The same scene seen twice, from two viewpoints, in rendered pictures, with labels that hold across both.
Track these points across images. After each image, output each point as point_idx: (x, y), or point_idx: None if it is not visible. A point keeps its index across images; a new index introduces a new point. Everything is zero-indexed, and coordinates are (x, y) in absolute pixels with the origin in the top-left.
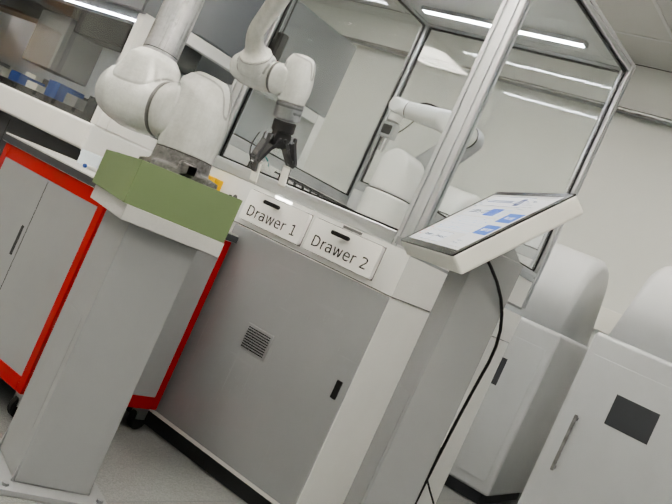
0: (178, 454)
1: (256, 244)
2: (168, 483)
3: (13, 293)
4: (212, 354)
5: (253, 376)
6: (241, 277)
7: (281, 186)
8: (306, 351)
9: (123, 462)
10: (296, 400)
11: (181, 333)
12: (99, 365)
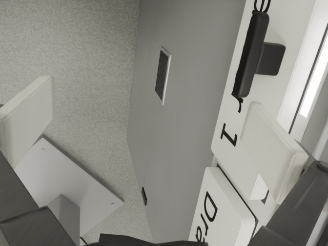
0: (138, 7)
1: (233, 10)
2: (72, 57)
3: None
4: (160, 3)
5: (151, 81)
6: (200, 2)
7: (244, 126)
8: (156, 159)
9: (47, 18)
10: (143, 144)
11: None
12: None
